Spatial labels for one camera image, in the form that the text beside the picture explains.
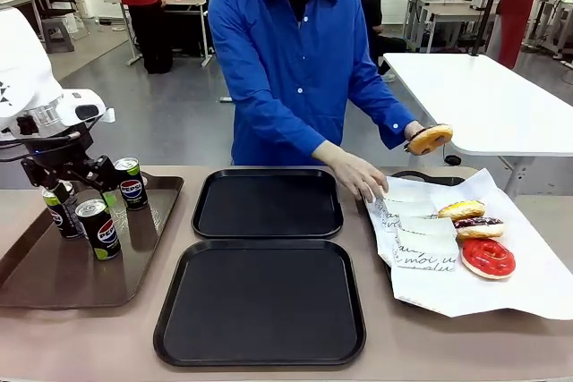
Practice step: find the black tongs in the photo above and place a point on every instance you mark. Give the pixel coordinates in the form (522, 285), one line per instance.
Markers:
(420, 132)

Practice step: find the grey background workbench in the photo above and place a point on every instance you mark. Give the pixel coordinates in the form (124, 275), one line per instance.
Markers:
(447, 11)

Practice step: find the seated man in black shirt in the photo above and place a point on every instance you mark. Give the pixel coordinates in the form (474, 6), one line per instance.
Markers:
(369, 2)

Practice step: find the large black plastic tray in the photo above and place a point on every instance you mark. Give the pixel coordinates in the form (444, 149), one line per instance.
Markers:
(259, 301)

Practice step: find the small black plastic tray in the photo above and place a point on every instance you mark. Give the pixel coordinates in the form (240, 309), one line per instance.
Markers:
(268, 207)

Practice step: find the yellow iced donut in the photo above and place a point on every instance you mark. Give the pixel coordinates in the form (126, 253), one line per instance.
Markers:
(461, 209)

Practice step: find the brown plastic tray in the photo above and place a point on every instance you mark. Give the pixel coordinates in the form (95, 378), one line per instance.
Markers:
(67, 279)

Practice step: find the person in blue shirt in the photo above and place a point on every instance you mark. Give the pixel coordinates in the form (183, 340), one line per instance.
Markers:
(286, 64)

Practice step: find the person's left forearm blue sleeve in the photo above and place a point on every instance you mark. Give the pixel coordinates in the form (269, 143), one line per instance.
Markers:
(385, 113)

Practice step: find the chocolate iced donut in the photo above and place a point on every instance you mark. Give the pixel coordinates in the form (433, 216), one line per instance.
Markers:
(479, 230)

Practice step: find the glazed donut with dark spots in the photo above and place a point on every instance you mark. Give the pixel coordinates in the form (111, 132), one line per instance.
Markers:
(432, 138)

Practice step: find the white paper sheet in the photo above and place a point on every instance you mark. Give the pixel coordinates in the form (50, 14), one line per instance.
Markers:
(515, 283)

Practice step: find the stack of paper donut sleeves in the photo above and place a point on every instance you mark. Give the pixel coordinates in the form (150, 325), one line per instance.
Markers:
(430, 177)

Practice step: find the black office chair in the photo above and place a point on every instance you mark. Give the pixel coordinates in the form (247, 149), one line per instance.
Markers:
(60, 2)

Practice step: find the black pole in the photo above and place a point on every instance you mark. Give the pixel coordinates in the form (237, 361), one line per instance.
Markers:
(488, 6)

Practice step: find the person's right forearm blue sleeve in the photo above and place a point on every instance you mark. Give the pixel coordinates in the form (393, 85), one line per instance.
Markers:
(286, 131)

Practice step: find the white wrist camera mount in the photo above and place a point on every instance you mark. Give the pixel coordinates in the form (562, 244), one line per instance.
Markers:
(74, 100)

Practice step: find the red iced donut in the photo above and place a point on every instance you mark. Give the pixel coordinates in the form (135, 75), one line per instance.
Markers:
(488, 261)

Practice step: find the black Pepsi can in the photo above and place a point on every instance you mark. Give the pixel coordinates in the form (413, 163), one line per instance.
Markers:
(65, 223)
(105, 234)
(133, 189)

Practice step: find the person's left hand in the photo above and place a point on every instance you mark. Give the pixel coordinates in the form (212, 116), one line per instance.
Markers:
(414, 128)

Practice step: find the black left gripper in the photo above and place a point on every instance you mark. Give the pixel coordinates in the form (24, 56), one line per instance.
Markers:
(62, 154)

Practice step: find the person's right hand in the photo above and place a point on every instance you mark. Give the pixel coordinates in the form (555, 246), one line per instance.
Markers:
(358, 174)

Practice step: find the white table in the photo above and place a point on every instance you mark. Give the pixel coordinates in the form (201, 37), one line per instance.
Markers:
(483, 100)

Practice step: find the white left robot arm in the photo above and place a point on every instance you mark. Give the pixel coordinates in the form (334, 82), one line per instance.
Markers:
(22, 69)

